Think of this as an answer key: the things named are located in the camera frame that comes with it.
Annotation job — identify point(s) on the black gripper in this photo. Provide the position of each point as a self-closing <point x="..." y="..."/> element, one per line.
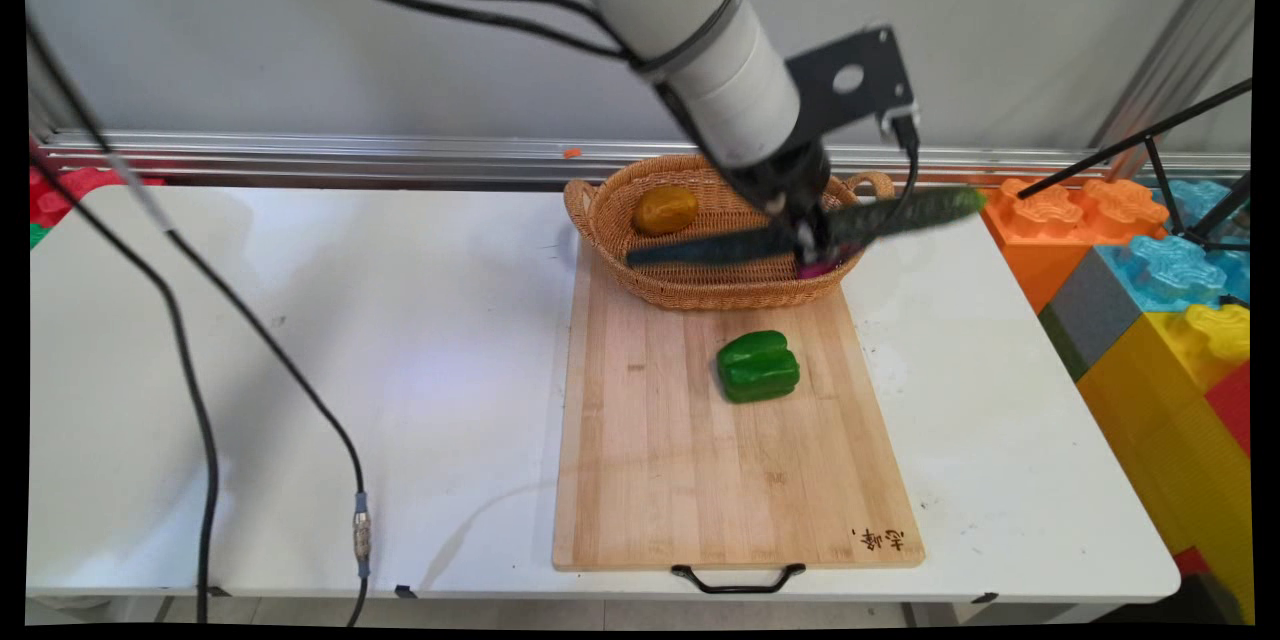
<point x="785" y="178"/>

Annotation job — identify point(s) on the dark green cucumber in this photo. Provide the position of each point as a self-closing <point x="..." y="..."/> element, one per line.
<point x="900" y="212"/>

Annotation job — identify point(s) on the magenta toy vegetable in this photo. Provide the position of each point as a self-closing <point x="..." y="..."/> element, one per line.
<point x="818" y="269"/>

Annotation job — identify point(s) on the woven wicker basket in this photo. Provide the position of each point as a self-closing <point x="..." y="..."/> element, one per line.
<point x="700" y="285"/>

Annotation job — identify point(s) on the green bell pepper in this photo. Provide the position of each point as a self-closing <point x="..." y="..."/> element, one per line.
<point x="758" y="367"/>

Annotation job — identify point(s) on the yellow orange toy pepper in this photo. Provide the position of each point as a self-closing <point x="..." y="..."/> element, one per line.
<point x="666" y="210"/>

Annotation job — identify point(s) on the orange giant building block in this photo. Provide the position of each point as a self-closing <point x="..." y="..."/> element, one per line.
<point x="1040" y="230"/>

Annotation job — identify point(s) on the wooden cutting board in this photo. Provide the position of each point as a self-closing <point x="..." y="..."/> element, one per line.
<point x="700" y="460"/>

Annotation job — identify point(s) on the grey giant building block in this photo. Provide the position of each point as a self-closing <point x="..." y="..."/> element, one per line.
<point x="1090" y="315"/>

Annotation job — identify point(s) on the blue giant building block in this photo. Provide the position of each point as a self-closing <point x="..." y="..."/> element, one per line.
<point x="1170" y="270"/>

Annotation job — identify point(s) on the black tripod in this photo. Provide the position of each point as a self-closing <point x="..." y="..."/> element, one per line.
<point x="1160" y="135"/>

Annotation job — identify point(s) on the yellow giant building block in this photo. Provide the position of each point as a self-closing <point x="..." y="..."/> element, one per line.
<point x="1170" y="430"/>

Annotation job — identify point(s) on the red giant building block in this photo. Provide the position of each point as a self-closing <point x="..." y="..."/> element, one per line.
<point x="1232" y="405"/>

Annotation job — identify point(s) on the red foam block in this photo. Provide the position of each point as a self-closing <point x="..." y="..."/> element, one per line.
<point x="75" y="188"/>

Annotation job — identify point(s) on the black wrist camera mount plate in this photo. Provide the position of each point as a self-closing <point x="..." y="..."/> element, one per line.
<point x="850" y="80"/>

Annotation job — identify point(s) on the aluminium rail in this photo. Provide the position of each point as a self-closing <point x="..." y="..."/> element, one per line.
<point x="420" y="160"/>

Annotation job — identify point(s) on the aluminium frame post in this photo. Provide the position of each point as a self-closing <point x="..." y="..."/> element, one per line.
<point x="1180" y="45"/>

